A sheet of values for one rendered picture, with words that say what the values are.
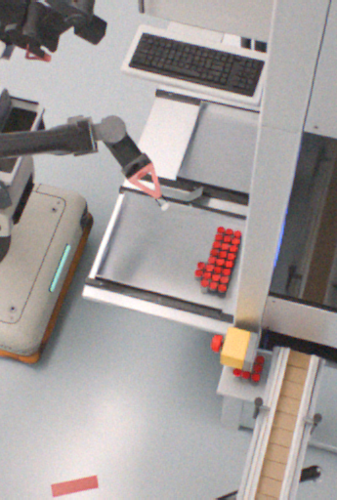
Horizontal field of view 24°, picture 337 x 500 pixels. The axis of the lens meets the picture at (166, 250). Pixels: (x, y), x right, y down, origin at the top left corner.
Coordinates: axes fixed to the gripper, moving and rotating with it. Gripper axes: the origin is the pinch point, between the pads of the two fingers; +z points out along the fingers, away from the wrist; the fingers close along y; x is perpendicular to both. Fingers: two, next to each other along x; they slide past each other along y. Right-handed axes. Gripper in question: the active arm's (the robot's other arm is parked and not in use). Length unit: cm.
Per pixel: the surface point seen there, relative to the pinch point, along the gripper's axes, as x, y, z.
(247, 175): 21.1, -40.0, 13.6
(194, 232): 0.4, -30.5, 16.5
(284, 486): -15, 16, 67
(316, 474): -16, -67, 110
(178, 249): -5.7, -27.8, 17.1
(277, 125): 23, 64, -2
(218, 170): 15.5, -41.3, 7.8
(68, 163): -29, -150, -21
